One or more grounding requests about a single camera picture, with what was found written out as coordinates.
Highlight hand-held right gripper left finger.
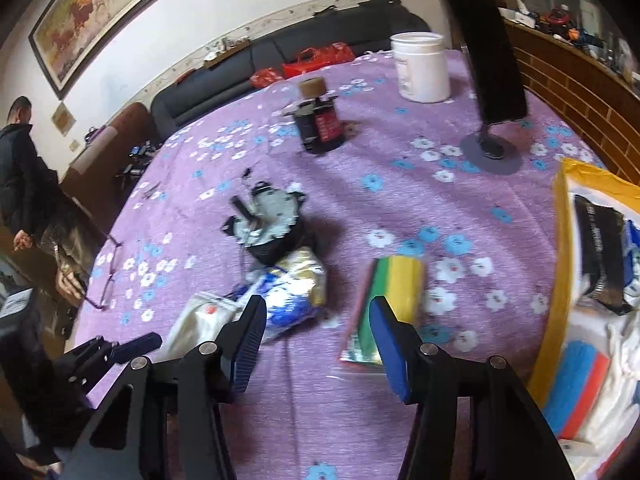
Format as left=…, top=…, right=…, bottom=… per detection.
left=57, top=295, right=268, bottom=480

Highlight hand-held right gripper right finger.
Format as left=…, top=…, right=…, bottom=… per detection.
left=370, top=296, right=576, bottom=480

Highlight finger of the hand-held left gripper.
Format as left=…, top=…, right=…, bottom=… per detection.
left=54, top=337, right=119, bottom=397
left=111, top=332, right=163, bottom=364

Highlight white plastic packet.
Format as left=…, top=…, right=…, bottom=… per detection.
left=165, top=292, right=246, bottom=356

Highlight green yellow cloth pack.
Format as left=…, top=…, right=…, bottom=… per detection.
left=340, top=256, right=427, bottom=372

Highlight blue white bag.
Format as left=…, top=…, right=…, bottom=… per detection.
left=245, top=247, right=329, bottom=344

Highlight blue red cloth pack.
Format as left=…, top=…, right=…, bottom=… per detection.
left=542, top=340, right=612, bottom=441

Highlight yellow-rimmed storage box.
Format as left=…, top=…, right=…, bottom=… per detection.
left=530, top=157, right=640, bottom=480

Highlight white towel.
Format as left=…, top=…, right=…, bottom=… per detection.
left=575, top=310, right=640, bottom=461

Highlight black packet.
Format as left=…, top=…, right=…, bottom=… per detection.
left=572, top=195, right=634, bottom=316

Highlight blue tissue pack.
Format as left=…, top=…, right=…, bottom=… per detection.
left=625, top=220, right=640, bottom=301

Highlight eyeglasses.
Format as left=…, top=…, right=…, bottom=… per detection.
left=70, top=197, right=124, bottom=311

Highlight purple floral tablecloth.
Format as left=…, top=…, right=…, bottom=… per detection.
left=65, top=50, right=608, bottom=480

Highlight black cylindrical motor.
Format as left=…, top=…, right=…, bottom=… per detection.
left=222, top=180, right=309, bottom=266

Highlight pile of dark gadgets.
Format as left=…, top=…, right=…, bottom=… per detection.
left=116, top=142, right=162, bottom=177

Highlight grey phone stand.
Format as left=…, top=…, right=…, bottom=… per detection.
left=460, top=119, right=524, bottom=176

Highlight pale rolled tube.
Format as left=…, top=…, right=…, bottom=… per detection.
left=85, top=126, right=119, bottom=149

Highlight brown chair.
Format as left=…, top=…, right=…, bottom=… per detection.
left=60, top=102, right=161, bottom=241

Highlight black device with wooden knob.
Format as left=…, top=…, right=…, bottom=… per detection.
left=282, top=77, right=359, bottom=154

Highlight dark sofa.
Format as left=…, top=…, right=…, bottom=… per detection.
left=150, top=0, right=431, bottom=144

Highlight small red bag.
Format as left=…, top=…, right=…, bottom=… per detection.
left=250, top=67, right=281, bottom=89

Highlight white plastic jar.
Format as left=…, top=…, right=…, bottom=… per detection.
left=390, top=32, right=452, bottom=104

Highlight large red bag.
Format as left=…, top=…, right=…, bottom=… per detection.
left=282, top=44, right=357, bottom=80

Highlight cardboard tray with trinkets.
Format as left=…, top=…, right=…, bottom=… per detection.
left=202, top=35, right=251, bottom=69

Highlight black phone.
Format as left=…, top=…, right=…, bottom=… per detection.
left=432, top=0, right=530, bottom=126

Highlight wooden brick-pattern counter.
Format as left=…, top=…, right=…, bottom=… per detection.
left=502, top=17, right=640, bottom=186

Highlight framed horse painting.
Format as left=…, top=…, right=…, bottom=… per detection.
left=28, top=0, right=201, bottom=100

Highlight white flat box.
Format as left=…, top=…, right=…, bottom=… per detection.
left=497, top=7, right=536, bottom=26

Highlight clutter of tools and bottles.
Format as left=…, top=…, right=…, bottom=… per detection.
left=500, top=0, right=640, bottom=84

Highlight small wall plaque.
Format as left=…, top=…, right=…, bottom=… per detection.
left=51, top=102, right=76, bottom=136

